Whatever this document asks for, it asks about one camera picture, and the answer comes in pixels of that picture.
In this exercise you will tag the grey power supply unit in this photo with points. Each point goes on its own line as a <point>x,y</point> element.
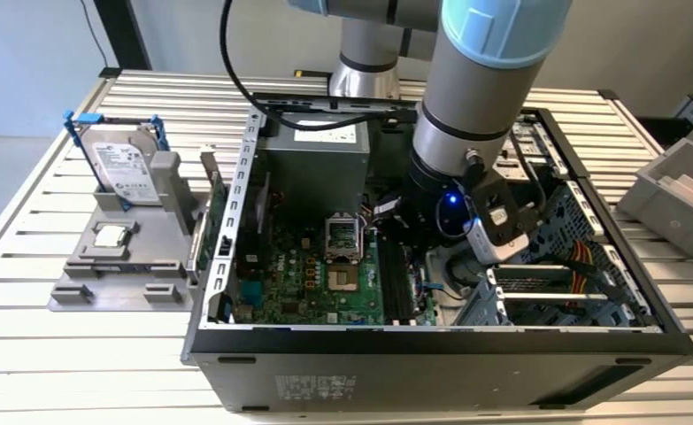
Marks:
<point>316,177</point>

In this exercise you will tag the black PC case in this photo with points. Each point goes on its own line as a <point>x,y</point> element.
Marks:
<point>382,376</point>

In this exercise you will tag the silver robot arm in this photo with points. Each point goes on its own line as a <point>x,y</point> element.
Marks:
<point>488,88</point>

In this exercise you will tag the green motherboard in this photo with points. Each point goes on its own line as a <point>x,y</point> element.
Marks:
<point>299,288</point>

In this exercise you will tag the grey parts rack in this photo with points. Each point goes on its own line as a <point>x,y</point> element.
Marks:
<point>151,234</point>

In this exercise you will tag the white block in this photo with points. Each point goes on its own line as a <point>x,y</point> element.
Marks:
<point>686,185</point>

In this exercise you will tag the small black yellow connector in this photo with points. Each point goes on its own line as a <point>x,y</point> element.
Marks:
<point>307,73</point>

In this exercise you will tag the CPU socket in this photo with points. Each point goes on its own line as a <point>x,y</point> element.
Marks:
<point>344,278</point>

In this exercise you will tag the silver white wrist camera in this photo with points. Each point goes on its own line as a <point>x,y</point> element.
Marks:
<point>503,243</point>

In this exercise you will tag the black post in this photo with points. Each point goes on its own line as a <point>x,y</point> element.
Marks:
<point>124,40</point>

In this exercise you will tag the hard disk in blue carrier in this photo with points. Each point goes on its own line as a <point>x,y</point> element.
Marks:
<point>116,164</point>

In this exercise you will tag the black RAM slot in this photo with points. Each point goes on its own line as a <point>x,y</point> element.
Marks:
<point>387,283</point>
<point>394,283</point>
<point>400,283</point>
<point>408,283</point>

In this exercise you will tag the black grey camera box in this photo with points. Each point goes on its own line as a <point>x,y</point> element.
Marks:
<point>494,199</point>

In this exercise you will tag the thin metal locking lever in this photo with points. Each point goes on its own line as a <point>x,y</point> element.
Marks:
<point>363,239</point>

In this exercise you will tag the tall silver disk bay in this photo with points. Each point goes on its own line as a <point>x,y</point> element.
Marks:
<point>538,150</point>

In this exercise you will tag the grey open storage bin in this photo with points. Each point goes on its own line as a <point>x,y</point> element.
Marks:
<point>666,221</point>

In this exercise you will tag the low grey disk bay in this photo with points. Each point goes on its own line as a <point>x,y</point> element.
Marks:
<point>552,295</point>

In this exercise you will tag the silver CPU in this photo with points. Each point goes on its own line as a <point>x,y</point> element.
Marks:
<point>108,237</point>

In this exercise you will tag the green graphics card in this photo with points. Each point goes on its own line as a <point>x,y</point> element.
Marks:
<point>216,208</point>

